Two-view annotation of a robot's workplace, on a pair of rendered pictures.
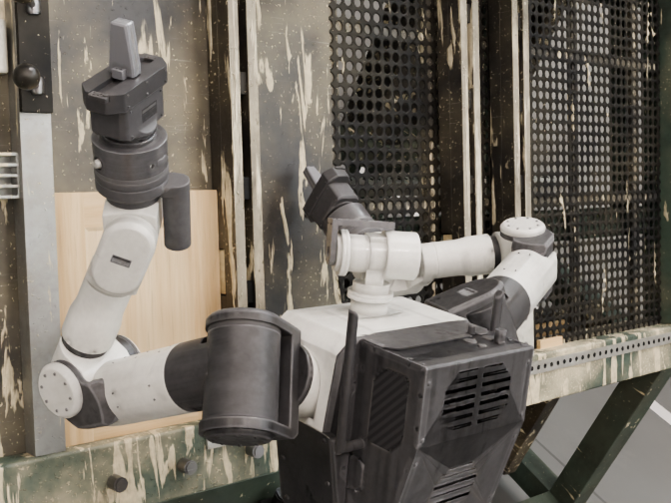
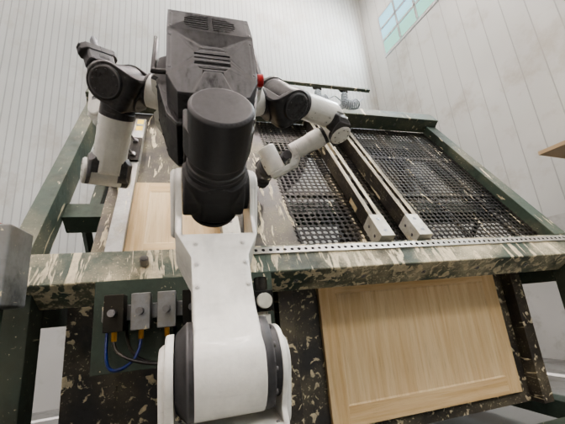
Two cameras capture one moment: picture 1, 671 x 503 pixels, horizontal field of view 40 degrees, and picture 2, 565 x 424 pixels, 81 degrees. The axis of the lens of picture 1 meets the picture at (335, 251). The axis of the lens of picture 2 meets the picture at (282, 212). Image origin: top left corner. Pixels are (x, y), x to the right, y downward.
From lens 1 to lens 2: 152 cm
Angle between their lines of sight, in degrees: 53
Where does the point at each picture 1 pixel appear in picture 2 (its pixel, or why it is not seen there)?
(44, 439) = (110, 246)
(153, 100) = (107, 55)
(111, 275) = (92, 105)
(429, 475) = (186, 44)
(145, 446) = (166, 252)
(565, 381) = (474, 251)
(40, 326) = (118, 210)
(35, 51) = (134, 148)
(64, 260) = (138, 198)
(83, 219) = (150, 188)
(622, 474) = not seen: outside the picture
